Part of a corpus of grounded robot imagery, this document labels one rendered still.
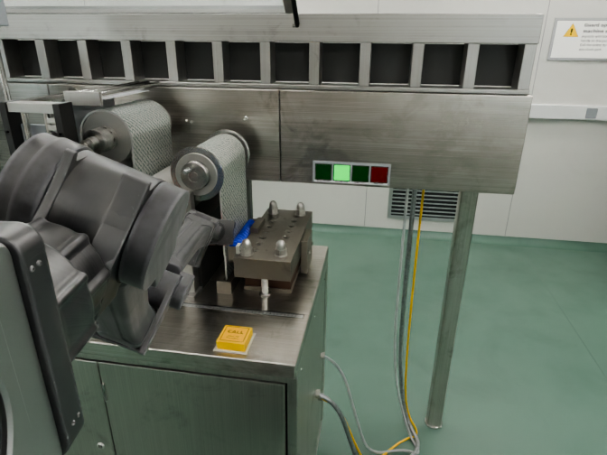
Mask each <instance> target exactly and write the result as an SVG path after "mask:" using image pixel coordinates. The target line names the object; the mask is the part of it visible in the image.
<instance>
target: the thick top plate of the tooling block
mask: <svg viewBox="0 0 607 455"><path fill-rule="evenodd" d="M278 212H279V213H278V214H276V215H270V214H268V209H267V210H266V212H265V214H264V215H263V216H262V218H265V224H264V226H263V227H262V228H261V229H260V231H259V232H258V234H253V233H250V234H249V236H248V237H247V239H249V240H250V242H251V245H252V246H253V253H254V254H253V255H252V256H242V255H240V254H235V256H234V257H233V261H234V276H235V277H244V278H254V279H264V280H274V281H285V282H291V280H292V277H293V275H294V271H295V268H296V267H297V264H298V262H299V259H300V257H301V241H302V238H303V236H304V232H305V230H306V229H307V228H308V229H312V226H313V212H312V211H305V214H306V215H305V216H304V217H297V216H296V215H295V212H296V210H287V209H279V210H278ZM278 240H284V241H285V247H286V253H287V256H286V257H282V258H279V257H275V248H276V242H277V241H278Z"/></svg>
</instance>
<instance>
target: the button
mask: <svg viewBox="0 0 607 455"><path fill-rule="evenodd" d="M252 335H253V331H252V328H249V327H239V326H231V325H226V326H225V327H224V329H223V331H222V332H221V333H220V335H219V338H218V340H217V348H218V349H226V350H234V351H242V352H245V351H246V349H247V346H248V343H249V341H250V340H251V338H252Z"/></svg>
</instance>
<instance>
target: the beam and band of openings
mask: <svg viewBox="0 0 607 455"><path fill-rule="evenodd" d="M298 16H299V23H300V25H299V27H298V28H293V24H294V15H293V14H7V19H8V23H9V25H8V26H0V52H1V55H2V59H3V64H4V67H5V75H6V78H7V82H28V83H65V84H101V85H116V84H121V83H127V82H132V81H139V82H142V81H147V80H148V81H149V82H150V83H151V82H156V81H159V82H160V86H174V87H211V88H282V89H319V90H355V91H392V92H428V93H464V94H501V95H529V91H530V90H529V84H530V80H531V75H532V69H533V65H534V60H535V56H536V50H537V45H538V44H539V39H540V34H541V30H542V24H543V20H544V14H298ZM58 40H76V41H58ZM141 41H165V42H141ZM326 42H360V43H326ZM373 42H378V43H373ZM425 43H464V44H425ZM32 76H41V77H32ZM72 77H83V78H72ZM112 78H125V79H112ZM192 79H214V80H192ZM232 80H261V81H232ZM276 81H305V82H276ZM323 82H345V83H323ZM352 83H359V84H352ZM369 83H386V84H369ZM392 84H408V85H392ZM421 84H426V85H421ZM432 85H459V86H432ZM474 86H507V87H474Z"/></svg>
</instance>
